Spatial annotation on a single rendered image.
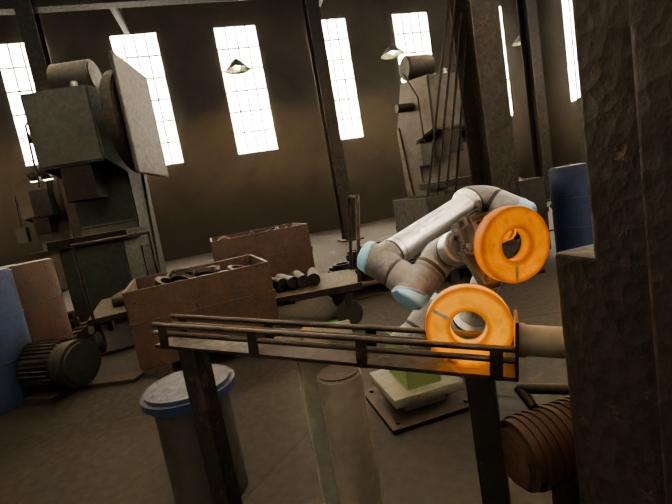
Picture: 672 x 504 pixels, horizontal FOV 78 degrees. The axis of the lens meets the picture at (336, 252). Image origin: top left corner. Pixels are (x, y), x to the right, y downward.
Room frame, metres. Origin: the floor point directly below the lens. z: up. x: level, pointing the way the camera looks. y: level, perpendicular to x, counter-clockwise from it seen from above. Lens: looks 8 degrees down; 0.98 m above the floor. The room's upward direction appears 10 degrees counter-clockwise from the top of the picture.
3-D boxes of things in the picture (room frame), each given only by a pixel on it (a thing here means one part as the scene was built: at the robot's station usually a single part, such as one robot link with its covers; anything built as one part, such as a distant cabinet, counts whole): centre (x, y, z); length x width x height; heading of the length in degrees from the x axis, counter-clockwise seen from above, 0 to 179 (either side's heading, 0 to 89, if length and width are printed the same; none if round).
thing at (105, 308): (3.97, 2.01, 0.48); 1.18 x 0.65 x 0.96; 23
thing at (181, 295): (3.01, 1.02, 0.33); 0.93 x 0.73 x 0.66; 110
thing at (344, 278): (3.32, 0.37, 0.48); 1.18 x 0.65 x 0.96; 93
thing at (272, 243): (4.74, 0.85, 0.38); 1.03 x 0.83 x 0.75; 106
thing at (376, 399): (1.80, -0.25, 0.04); 0.40 x 0.40 x 0.08; 14
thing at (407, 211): (4.34, -1.40, 0.43); 1.23 x 0.93 x 0.87; 101
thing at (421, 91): (6.39, -1.85, 1.42); 1.43 x 1.22 x 2.85; 18
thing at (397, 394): (1.80, -0.25, 0.10); 0.32 x 0.32 x 0.04; 14
